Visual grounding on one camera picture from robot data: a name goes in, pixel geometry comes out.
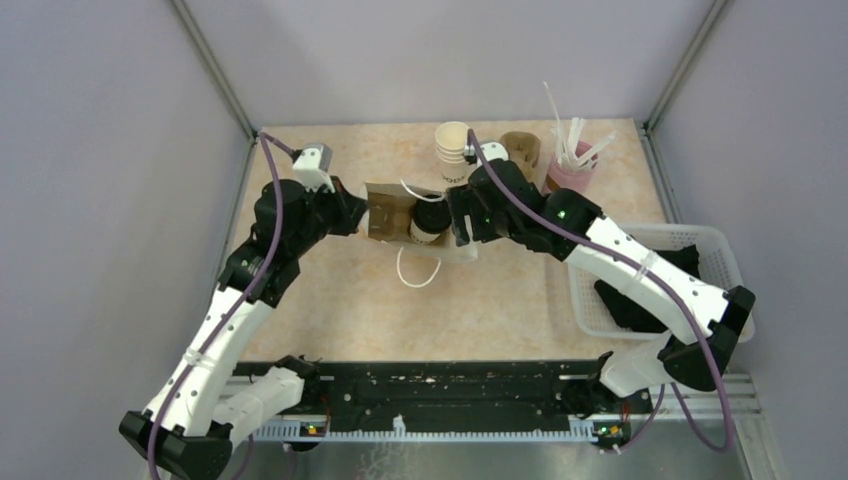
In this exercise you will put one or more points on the white paper cup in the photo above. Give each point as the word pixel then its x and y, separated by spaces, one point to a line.
pixel 423 237

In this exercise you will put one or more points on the brown paper bag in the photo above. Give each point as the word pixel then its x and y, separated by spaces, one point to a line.
pixel 401 195

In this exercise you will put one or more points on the white plastic basket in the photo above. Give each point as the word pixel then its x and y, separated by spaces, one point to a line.
pixel 717 266

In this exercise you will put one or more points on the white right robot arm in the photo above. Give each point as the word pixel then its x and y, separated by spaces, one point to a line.
pixel 703 322

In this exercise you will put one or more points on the pink straw holder cup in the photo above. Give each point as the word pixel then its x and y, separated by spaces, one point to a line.
pixel 560 176

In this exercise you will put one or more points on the stack of white paper cups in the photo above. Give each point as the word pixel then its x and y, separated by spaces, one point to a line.
pixel 450 138

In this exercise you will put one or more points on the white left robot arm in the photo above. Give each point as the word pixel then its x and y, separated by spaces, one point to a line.
pixel 187 429

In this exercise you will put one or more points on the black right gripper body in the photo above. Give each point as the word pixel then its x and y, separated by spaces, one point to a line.
pixel 483 226

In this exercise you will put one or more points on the black plastic cup lid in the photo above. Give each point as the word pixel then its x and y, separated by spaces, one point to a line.
pixel 431 217

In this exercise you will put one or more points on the black cloth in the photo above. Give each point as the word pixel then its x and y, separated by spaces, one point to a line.
pixel 628 314

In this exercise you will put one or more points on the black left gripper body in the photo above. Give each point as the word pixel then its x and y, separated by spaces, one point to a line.
pixel 327 213

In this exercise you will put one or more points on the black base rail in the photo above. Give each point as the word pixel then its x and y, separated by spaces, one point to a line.
pixel 488 401

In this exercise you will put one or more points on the brown cardboard cup carrier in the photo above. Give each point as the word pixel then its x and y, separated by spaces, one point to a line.
pixel 389 225
pixel 524 149

